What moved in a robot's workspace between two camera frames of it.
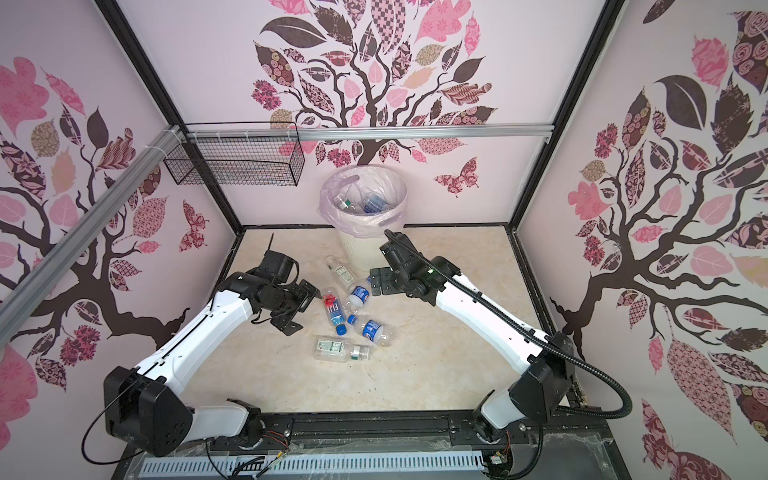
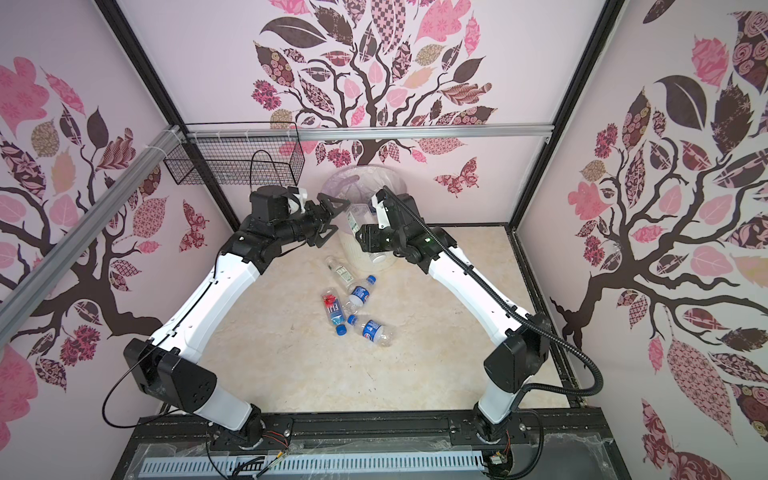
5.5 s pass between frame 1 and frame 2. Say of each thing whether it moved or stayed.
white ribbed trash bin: stayed
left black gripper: moved
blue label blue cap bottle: stayed
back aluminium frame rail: stayed
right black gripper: moved
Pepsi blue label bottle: stayed
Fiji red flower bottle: stayed
